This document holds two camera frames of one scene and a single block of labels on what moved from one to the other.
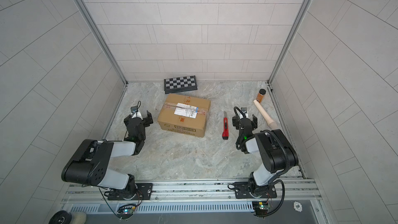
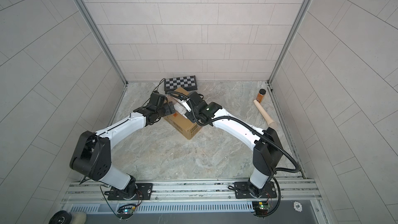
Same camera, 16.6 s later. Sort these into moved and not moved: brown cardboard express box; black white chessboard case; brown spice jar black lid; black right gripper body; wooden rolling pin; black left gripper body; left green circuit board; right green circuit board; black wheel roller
Moved: black right gripper body; brown cardboard express box; black left gripper body
Not moved: left green circuit board; black white chessboard case; black wheel roller; right green circuit board; wooden rolling pin; brown spice jar black lid
